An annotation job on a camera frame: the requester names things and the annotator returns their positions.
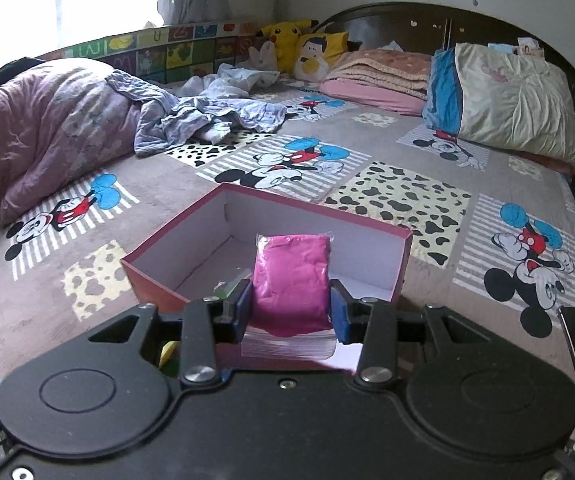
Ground white plush toy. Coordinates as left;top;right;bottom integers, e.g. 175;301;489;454
247;41;281;73

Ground yellow cartoon cushion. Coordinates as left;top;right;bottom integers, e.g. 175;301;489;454
293;31;350;81

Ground crumpled light clothes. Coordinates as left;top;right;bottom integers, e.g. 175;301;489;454
106;64;288;156

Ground dark wooden headboard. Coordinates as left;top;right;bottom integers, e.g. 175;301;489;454
313;2;575;176

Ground magenta clay bag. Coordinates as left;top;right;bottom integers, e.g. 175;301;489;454
241;233;339;360

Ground cream and blue pillow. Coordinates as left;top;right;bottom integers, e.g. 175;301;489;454
421;42;575;166

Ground purple quilt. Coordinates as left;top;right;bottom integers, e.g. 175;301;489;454
0;58;143;227

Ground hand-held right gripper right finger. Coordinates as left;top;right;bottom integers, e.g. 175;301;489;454
329;279;507;389

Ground yellow plush toy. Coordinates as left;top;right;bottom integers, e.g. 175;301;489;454
255;19;319;74

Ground pink cardboard box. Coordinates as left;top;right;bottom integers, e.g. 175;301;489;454
120;183;414;377

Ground small box on headboard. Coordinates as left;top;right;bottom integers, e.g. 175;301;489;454
516;37;544;59

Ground cartoon printed bed sheet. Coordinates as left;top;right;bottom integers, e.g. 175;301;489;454
0;71;575;466

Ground colourful foam wall mat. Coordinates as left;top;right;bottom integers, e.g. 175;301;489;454
32;20;268;86

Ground folded pink blanket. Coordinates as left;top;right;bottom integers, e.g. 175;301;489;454
318;49;433;116

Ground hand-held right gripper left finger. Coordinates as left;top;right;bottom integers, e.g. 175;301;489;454
74;279;255;389

